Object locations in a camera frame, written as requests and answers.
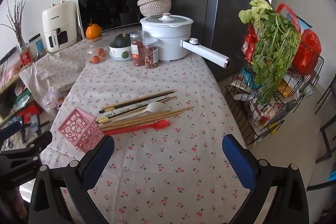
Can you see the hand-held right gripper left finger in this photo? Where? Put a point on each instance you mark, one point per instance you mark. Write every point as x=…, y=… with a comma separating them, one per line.
x=98, y=161

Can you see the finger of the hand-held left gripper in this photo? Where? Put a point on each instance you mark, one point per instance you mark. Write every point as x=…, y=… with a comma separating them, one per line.
x=10, y=129
x=39, y=142

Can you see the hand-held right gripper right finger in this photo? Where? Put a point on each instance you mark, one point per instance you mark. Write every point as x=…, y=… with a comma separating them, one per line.
x=237, y=161

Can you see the pink plastic utensil basket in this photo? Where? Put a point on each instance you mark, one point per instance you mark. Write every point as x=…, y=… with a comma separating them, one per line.
x=76, y=129

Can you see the dark chopstick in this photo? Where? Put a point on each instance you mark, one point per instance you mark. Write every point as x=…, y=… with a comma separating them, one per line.
x=136, y=103
x=123, y=113

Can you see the red spoon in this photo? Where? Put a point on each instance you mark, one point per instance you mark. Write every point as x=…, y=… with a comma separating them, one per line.
x=161, y=123

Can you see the brown wooden chopstick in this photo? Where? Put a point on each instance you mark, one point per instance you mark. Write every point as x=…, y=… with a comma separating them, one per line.
x=141, y=98

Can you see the light bamboo chopstick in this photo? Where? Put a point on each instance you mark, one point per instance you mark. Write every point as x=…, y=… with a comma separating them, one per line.
x=170, y=115
x=181, y=110

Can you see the white spoon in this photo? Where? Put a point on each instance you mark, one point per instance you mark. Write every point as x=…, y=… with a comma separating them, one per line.
x=156, y=107

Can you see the person's left hand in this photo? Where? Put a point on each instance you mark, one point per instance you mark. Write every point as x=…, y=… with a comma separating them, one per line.
x=11, y=205

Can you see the red box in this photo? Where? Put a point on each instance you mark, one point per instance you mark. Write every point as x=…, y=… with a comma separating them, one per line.
x=30, y=112

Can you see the green packet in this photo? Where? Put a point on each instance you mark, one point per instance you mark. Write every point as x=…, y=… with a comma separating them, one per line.
x=23, y=99

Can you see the wooden side shelf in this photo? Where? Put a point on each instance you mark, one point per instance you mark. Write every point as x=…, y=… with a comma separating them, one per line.
x=8, y=87

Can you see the clear plastic bag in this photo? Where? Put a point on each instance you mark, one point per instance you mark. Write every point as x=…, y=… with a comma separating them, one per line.
x=51, y=100

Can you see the cherry print tablecloth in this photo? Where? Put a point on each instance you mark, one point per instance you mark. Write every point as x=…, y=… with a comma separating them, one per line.
x=162, y=150

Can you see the small flower print cloth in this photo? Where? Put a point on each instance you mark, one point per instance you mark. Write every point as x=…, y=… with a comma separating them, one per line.
x=57, y=69

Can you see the blue label jar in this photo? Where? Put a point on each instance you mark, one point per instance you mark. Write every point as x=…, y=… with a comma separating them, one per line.
x=39, y=47

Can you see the small tangerine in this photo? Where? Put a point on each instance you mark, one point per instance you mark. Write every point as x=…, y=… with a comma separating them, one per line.
x=101, y=52
x=95, y=59

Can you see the clear glass jar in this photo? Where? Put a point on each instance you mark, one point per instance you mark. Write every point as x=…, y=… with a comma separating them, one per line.
x=90, y=48

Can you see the dried branches in vase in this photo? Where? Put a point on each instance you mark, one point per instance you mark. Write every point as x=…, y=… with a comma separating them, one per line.
x=19, y=22

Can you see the white flower print bowl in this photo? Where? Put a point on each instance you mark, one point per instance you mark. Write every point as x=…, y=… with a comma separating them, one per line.
x=118, y=52

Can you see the bunch of leafy greens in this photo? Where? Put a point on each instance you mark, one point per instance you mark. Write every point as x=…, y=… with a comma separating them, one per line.
x=273, y=56

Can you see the jar of red berries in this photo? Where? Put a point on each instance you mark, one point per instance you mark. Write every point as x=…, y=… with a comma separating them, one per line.
x=136, y=53

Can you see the red snack packet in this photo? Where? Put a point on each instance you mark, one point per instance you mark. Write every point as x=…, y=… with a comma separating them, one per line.
x=249, y=45

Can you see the jar of dried fruit rings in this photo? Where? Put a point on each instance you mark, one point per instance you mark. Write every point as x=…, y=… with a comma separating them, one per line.
x=151, y=54

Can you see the dark green squash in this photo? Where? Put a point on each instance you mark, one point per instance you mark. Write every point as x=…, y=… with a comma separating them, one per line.
x=122, y=40

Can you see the large orange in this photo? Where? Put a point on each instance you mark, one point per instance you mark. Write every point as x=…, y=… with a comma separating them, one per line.
x=93, y=31

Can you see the red plastic bag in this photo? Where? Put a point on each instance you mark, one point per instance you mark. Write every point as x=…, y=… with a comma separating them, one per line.
x=307, y=53

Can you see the white electric pot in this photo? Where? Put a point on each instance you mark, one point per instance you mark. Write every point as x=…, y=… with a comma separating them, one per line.
x=168, y=40

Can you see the napa cabbage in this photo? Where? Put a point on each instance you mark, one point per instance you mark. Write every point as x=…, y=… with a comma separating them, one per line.
x=252, y=14

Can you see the black microwave oven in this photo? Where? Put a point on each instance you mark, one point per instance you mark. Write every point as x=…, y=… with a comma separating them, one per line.
x=110, y=8

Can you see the grey refrigerator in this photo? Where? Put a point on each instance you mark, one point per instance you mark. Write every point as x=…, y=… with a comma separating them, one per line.
x=231, y=3

